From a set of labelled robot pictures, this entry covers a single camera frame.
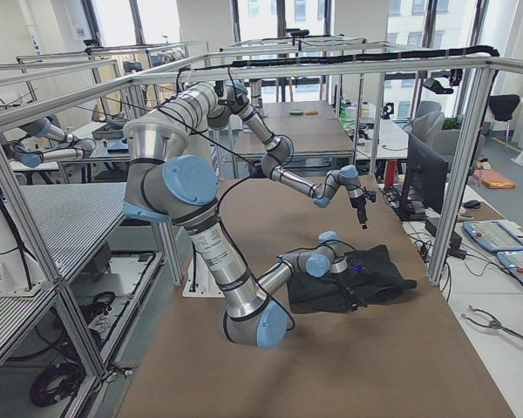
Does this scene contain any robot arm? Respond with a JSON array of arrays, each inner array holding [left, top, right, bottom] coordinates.
[[123, 102, 360, 348], [207, 81, 375, 228]]

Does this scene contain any black t-shirt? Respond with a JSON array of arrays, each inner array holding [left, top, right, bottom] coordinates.
[[288, 245, 417, 314]]

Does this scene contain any overhead aluminium frame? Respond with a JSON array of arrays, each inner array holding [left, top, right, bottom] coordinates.
[[0, 43, 523, 140]]

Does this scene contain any striped metal table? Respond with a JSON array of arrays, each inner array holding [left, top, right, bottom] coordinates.
[[0, 181, 132, 301]]

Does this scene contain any grey office chair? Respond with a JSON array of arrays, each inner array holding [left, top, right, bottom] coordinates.
[[402, 101, 462, 146]]

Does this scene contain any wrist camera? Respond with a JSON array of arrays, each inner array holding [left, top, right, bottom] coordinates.
[[363, 188, 377, 203]]

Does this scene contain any black cable coil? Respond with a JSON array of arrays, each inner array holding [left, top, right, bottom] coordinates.
[[29, 361, 87, 408]]

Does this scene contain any metal rod tool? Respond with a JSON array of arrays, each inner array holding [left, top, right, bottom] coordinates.
[[460, 305, 523, 341]]

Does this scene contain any black Huawei monitor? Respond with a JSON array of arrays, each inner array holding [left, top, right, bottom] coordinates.
[[397, 133, 448, 221]]

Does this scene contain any aluminium frame post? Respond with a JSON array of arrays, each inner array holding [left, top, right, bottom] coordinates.
[[428, 67, 495, 286]]

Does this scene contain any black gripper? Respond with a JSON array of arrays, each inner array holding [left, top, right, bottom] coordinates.
[[350, 195, 368, 229]]

